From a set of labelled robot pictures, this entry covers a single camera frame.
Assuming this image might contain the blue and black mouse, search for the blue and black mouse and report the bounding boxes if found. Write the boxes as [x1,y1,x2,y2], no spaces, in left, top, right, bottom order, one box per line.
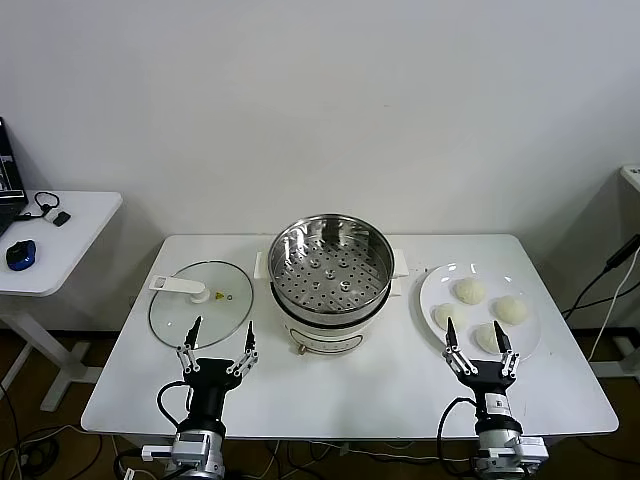
[4,239,39,272]

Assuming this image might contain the white steamed baozi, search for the white steamed baozi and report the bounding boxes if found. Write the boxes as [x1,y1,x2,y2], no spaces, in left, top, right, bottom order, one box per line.
[452,277,487,304]
[493,294,530,325]
[431,302,459,332]
[472,322,504,354]

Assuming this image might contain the glass lid with white handle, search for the glass lid with white handle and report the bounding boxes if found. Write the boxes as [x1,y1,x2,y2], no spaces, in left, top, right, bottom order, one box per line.
[148,258,255,350]

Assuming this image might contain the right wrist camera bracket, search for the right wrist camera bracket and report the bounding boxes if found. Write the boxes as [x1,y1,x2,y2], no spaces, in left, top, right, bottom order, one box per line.
[517,434,549,469]

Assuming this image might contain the white side table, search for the white side table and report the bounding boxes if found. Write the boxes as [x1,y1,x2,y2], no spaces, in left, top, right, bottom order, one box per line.
[0,189,124,414]

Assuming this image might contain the white hanging cable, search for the white hanging cable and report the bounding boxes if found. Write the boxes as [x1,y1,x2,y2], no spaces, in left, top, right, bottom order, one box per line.
[587,269,630,361]

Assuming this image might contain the black monitor screen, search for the black monitor screen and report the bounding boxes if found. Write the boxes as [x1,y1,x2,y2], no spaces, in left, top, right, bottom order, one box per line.
[0,116,29,236]

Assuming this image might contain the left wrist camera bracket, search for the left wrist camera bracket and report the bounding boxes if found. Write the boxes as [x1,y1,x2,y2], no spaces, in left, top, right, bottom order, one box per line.
[140,443,176,462]

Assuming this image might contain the black floor cable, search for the black floor cable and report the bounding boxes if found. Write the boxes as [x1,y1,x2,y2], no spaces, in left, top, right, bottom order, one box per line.
[0,382,26,480]

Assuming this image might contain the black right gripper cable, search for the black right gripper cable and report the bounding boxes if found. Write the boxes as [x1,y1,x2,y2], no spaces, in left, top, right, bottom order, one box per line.
[437,397,481,480]

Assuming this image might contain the black cable with plug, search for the black cable with plug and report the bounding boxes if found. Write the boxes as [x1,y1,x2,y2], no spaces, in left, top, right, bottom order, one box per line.
[559,234,640,321]

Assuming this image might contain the stainless steel steamer pot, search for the stainless steel steamer pot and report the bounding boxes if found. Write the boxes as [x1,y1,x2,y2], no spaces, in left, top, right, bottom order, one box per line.
[253,249,409,357]

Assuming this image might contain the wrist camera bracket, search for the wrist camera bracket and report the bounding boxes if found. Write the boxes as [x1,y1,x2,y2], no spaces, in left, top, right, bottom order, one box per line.
[140,443,176,462]
[517,434,549,469]

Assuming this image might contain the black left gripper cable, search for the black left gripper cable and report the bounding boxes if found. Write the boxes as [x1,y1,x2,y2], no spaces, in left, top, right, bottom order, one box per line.
[156,380,194,431]

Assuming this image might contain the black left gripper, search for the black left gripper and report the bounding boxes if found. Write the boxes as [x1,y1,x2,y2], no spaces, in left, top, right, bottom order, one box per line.
[174,314,261,427]

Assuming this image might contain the thin black looped cable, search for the thin black looped cable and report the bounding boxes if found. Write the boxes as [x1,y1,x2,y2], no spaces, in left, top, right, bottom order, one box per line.
[14,191,61,221]

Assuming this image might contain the white desk with foot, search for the white desk with foot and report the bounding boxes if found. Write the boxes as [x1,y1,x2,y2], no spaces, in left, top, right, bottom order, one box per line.
[592,162,640,379]

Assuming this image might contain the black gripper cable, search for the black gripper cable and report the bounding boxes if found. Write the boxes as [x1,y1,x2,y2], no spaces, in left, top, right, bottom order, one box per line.
[156,380,194,431]
[437,397,481,480]

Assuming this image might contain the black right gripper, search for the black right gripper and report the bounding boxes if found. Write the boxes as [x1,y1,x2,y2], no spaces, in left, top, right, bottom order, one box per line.
[441,316,521,421]

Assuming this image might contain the white oval plate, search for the white oval plate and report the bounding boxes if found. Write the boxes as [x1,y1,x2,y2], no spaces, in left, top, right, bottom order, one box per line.
[418,262,543,364]

